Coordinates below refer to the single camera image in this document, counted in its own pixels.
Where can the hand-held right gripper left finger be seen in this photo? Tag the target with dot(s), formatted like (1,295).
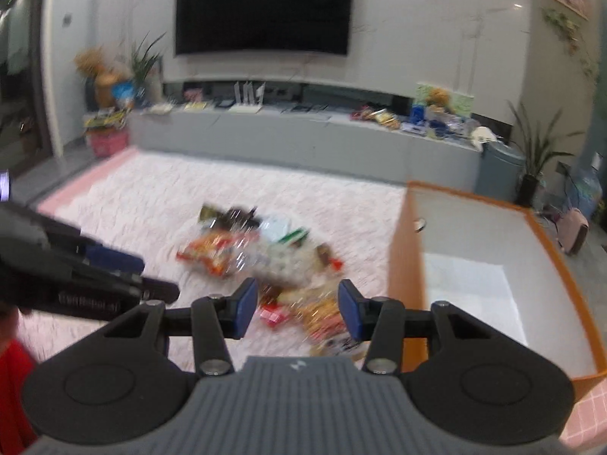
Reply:
(245,308)

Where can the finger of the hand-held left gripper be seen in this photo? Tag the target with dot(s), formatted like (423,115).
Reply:
(156,290)
(116,258)

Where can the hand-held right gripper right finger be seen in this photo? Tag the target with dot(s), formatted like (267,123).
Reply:
(350,310)

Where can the pile of snack packets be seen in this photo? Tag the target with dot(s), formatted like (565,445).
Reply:
(265,265)

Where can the orange cardboard box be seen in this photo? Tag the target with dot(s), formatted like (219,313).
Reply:
(403,256)

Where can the pink storage basket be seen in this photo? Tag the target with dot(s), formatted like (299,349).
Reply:
(109,144)

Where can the person's red clothing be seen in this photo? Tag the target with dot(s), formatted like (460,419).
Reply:
(12,388)

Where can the lace patterned blanket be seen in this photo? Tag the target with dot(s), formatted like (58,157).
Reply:
(284,185)

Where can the grey tv bench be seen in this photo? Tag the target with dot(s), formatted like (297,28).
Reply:
(308,147)

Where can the snack bags on bench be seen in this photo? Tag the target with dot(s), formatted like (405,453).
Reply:
(377,118)

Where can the tall green houseplant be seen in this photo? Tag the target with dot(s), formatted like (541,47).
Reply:
(144,66)

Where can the orange dried flower bunch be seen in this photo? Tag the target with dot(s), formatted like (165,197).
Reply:
(95,64)

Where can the grey round trash bin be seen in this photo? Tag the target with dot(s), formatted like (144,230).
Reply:
(498,175)

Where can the white wifi router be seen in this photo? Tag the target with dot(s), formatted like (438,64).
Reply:
(246,99)

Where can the blue boxes clutter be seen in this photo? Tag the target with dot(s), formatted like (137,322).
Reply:
(441,123)

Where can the white cap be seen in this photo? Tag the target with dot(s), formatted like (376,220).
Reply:
(483,135)

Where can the brown teddy bear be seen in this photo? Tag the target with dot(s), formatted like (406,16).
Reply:
(436,97)

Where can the green picture card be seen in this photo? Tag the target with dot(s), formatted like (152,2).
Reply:
(462,102)

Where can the pink space heater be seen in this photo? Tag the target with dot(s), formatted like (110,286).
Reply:
(574,232)

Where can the potted long-leaf plant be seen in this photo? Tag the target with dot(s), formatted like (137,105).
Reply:
(536,151)

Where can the blue water jug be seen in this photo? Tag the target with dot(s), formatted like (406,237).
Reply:
(589,196)

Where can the hanging green vine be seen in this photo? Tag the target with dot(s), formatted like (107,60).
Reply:
(564,28)

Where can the black wall television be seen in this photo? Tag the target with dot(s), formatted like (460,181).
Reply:
(263,7)

